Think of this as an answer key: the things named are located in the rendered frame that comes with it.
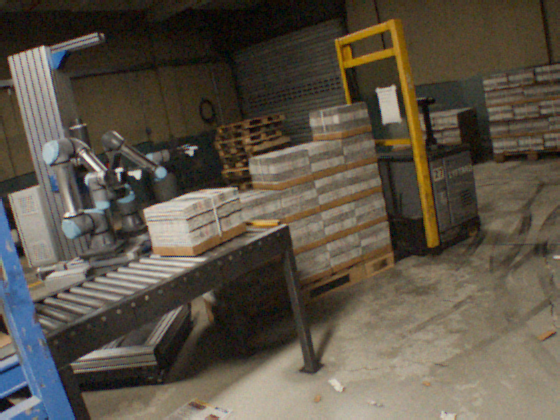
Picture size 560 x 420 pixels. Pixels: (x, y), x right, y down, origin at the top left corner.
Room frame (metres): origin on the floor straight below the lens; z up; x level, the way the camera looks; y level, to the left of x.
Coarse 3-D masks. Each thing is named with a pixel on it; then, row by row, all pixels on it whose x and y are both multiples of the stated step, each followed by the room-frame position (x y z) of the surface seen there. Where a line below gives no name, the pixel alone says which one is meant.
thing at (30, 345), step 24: (0, 216) 1.29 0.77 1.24; (0, 240) 1.27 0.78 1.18; (0, 264) 1.26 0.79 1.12; (0, 288) 1.25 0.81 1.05; (24, 288) 1.29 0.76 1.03; (24, 312) 1.27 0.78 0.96; (24, 336) 1.26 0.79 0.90; (24, 360) 1.26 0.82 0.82; (48, 360) 1.29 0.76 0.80; (48, 384) 1.27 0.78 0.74; (48, 408) 1.25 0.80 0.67
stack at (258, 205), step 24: (264, 192) 3.41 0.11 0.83; (288, 192) 3.37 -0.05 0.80; (312, 192) 3.46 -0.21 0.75; (336, 192) 3.55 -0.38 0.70; (264, 216) 3.27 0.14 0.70; (288, 216) 3.36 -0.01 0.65; (312, 216) 3.43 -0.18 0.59; (336, 216) 3.54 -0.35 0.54; (312, 240) 3.42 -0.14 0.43; (336, 240) 3.52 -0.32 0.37; (312, 264) 3.40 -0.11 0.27; (336, 264) 3.50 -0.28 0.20; (360, 264) 3.59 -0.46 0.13; (216, 288) 3.10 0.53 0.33; (240, 288) 3.14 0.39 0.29; (264, 288) 3.21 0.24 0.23; (312, 288) 3.38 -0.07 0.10; (336, 288) 3.48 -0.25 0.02; (216, 312) 3.19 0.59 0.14; (264, 312) 3.34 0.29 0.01; (288, 312) 3.27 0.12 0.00
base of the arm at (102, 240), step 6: (90, 234) 2.71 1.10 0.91; (96, 234) 2.69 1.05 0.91; (102, 234) 2.70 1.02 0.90; (108, 234) 2.72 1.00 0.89; (90, 240) 2.71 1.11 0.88; (96, 240) 2.68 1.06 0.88; (102, 240) 2.69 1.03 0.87; (108, 240) 2.70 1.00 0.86; (114, 240) 2.75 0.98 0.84; (96, 246) 2.67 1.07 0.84; (102, 246) 2.67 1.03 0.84; (108, 246) 2.69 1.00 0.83
